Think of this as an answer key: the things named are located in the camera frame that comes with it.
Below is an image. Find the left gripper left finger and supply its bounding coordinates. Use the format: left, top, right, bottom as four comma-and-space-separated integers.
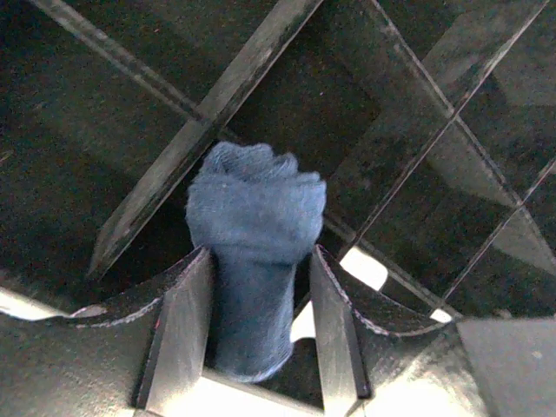
1, 248, 213, 416

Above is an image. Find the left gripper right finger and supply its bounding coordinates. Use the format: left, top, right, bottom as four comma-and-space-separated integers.
310, 247, 555, 416

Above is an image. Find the navy blue sock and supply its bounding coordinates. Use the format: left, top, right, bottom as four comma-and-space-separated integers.
186, 142, 327, 383

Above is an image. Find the black display case with glass lid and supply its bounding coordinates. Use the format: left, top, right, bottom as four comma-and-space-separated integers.
1, 1, 555, 318

